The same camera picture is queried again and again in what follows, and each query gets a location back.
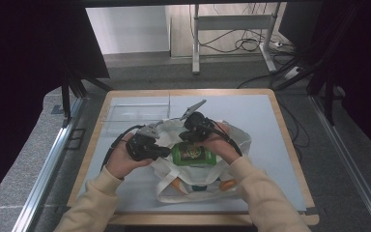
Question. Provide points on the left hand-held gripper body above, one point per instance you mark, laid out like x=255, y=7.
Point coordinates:
x=141, y=148

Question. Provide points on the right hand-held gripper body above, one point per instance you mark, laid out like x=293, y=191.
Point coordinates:
x=198, y=127

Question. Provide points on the green snack packet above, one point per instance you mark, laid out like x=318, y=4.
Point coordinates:
x=191, y=154

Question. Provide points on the clear plastic box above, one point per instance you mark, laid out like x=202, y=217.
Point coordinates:
x=132, y=114

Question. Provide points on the white canvas tote bag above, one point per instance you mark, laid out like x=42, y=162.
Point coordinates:
x=193, y=179

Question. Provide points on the person's left hand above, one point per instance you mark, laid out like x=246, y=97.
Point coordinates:
x=119, y=161

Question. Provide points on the person's right hand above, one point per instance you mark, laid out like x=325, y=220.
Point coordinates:
x=225, y=146

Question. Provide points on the black metal stand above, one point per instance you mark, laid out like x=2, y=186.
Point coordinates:
x=66, y=96
x=328, y=96

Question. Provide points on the white power strip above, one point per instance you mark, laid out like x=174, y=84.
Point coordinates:
x=292, y=72

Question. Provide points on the dark curtain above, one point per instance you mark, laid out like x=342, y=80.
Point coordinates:
x=19, y=80
x=364, y=64

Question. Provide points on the aluminium rail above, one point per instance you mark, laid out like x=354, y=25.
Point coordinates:
x=45, y=170
x=351, y=161

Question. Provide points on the white metal desk frame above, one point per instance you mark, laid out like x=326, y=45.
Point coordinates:
x=232, y=22

